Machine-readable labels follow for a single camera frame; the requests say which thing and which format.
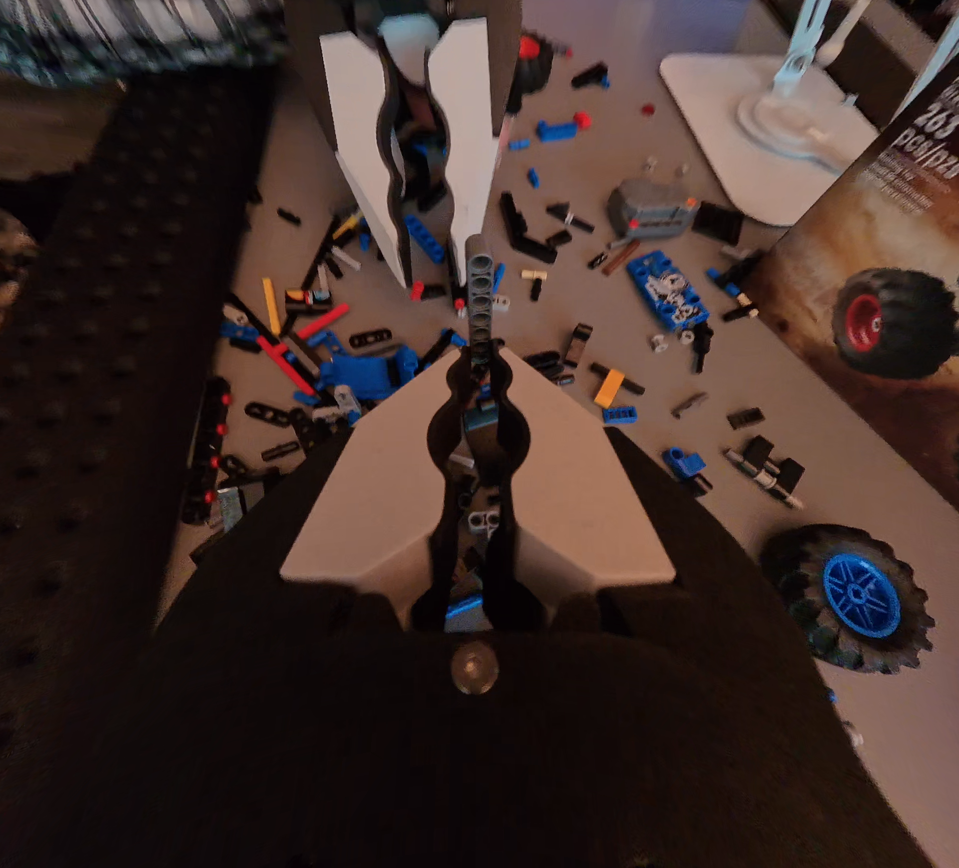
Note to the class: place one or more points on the toy truck set box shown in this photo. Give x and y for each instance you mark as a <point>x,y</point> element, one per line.
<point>884,269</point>

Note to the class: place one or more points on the red toy axle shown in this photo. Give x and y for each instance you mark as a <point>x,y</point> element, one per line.
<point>288,366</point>

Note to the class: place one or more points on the black toy connector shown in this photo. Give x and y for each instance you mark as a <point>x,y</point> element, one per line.
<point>767,471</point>

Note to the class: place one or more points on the grey desk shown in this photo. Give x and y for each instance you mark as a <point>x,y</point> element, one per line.
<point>600,134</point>

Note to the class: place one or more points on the small orange toy piece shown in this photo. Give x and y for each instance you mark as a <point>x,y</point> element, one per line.
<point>610,389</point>

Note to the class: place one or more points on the black square toy tile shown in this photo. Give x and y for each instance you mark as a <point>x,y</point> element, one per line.
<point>719,224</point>

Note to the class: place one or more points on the long black toy beam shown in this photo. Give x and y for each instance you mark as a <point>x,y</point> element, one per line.
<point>480,314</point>

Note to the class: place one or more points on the white document stand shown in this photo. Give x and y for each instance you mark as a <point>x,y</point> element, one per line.
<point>749,134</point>

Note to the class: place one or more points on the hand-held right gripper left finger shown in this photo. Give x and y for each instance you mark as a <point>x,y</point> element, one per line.
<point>360,509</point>

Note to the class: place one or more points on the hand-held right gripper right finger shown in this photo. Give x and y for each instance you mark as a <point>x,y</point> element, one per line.
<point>585,509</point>

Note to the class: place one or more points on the blue printed toy panel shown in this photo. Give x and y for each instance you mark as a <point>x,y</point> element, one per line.
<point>669,291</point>

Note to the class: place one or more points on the pile of toy building pieces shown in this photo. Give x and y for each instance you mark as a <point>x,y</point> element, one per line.
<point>352,344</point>

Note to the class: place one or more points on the grey toy motor block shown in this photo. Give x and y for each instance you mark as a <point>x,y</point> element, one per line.
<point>652,209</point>

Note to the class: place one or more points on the black tire blue rim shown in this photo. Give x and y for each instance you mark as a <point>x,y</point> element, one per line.
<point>851,599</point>

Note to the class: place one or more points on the small red-hub toy wheel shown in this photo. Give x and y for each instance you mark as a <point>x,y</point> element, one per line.
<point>534,64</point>

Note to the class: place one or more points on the black beam with red pins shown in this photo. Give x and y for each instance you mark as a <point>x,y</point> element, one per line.
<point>207,449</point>

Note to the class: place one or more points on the black dotted mat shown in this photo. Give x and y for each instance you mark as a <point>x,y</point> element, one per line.
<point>105,404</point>

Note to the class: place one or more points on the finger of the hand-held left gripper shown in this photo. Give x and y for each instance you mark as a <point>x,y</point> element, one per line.
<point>360,119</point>
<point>468,104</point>

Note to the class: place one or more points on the blue angled toy piece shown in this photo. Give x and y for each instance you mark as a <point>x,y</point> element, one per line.
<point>685,462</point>

